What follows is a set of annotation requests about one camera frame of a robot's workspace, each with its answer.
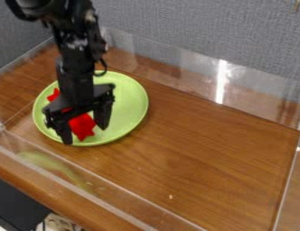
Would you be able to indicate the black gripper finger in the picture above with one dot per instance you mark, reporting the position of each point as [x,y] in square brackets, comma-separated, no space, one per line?
[64,131]
[103,114]

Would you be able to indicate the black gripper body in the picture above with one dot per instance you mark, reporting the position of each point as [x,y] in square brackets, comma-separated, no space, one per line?
[80,93]

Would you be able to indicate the red plastic block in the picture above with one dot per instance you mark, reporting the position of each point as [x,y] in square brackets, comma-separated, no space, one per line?
[81,124]

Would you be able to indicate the green round plate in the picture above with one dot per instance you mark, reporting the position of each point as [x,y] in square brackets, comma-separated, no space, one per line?
[129,110]

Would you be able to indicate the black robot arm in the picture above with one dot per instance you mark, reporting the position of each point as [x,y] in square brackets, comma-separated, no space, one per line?
[73,20]

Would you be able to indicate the white power strip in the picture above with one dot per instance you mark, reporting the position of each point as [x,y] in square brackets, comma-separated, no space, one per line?
[59,223]

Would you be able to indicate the clear acrylic enclosure wall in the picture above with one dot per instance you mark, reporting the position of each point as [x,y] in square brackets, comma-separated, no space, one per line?
[211,163]

